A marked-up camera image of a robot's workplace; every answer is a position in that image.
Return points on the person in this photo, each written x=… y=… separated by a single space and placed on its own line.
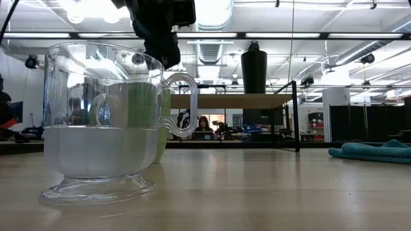
x=6 y=112
x=203 y=125

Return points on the green ceramic mug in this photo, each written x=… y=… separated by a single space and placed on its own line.
x=165 y=134

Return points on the black ceiling spotlight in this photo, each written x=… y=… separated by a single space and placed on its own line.
x=31 y=61
x=368 y=58

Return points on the background black robot arm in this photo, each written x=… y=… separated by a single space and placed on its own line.
x=226 y=129

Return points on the black folding partition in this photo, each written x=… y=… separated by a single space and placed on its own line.
x=369 y=123

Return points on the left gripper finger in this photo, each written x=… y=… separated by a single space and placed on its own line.
x=154 y=48
x=171 y=51

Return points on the clear plastic cup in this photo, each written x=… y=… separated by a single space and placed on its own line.
x=102 y=150

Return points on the wooden shelf with black frame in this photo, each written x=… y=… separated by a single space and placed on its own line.
x=231 y=101

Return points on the red storage shelf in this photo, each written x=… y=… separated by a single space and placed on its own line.
x=316 y=126

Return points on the tall black cup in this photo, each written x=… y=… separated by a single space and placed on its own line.
x=253 y=73

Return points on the teal folded cloth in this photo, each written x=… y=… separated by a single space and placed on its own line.
x=372 y=152

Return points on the black overhead frame bar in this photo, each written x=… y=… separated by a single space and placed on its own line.
x=289 y=35

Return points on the silver ceiling air duct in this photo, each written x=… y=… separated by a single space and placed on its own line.
x=213 y=48

